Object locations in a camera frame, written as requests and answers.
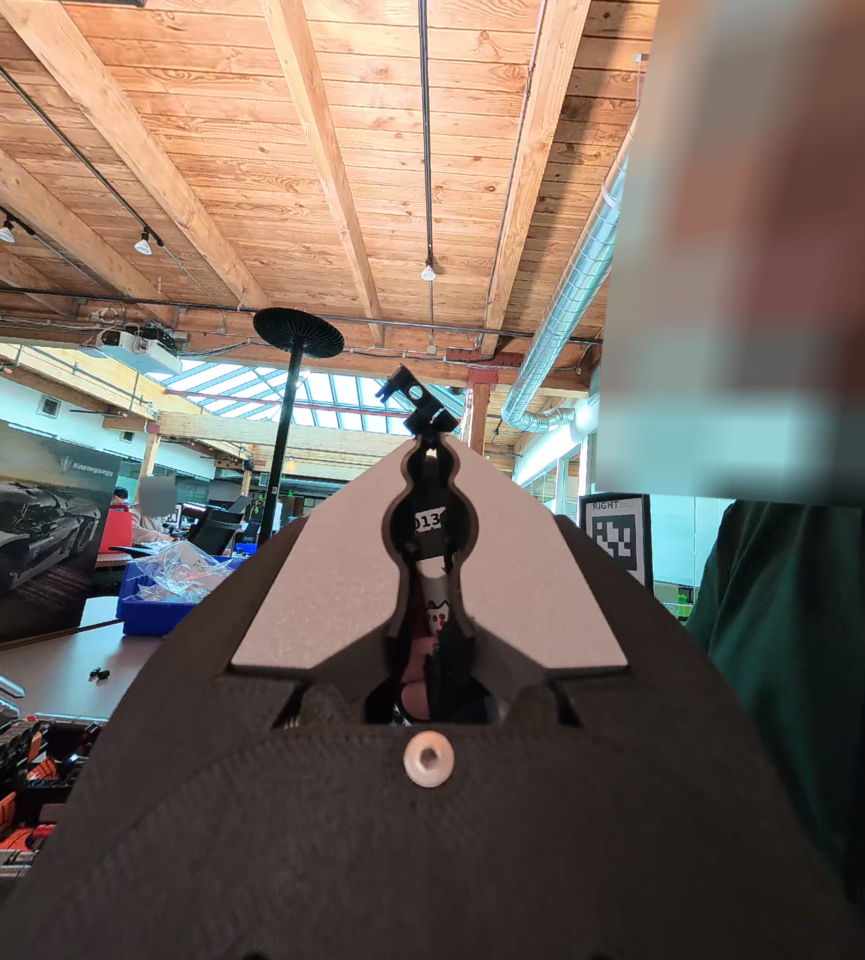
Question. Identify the black office chair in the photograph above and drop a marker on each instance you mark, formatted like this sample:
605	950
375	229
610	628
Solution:
215	529

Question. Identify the person's right hand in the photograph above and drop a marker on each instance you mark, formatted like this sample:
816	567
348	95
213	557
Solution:
417	675

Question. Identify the lego technic car model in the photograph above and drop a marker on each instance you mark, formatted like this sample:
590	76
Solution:
12	750

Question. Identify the silver ventilation duct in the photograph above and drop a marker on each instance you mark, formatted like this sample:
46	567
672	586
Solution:
575	300

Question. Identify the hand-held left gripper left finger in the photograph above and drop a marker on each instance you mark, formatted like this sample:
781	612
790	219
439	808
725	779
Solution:
312	585

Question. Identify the blue plastic bin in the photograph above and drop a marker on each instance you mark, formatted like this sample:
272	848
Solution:
140	611

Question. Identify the white ceiling projector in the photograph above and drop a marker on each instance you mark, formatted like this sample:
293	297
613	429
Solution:
140	352

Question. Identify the red chair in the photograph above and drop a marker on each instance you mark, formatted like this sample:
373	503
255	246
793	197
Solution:
114	532

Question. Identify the clear plastic bags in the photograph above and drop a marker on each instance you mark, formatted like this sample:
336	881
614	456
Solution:
185	570

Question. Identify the person's green sweatshirt torso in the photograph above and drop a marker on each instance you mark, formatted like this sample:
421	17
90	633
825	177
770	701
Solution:
792	675

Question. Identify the lego set box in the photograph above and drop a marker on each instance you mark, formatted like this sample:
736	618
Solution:
27	525

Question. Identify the white track light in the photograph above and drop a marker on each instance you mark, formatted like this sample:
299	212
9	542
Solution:
3	232
428	271
144	244

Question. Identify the small lego technic piece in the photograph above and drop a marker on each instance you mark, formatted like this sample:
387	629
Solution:
416	397

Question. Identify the black floor lamp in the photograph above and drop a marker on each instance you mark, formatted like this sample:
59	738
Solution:
299	334

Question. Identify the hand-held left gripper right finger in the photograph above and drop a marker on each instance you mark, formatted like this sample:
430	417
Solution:
545	585

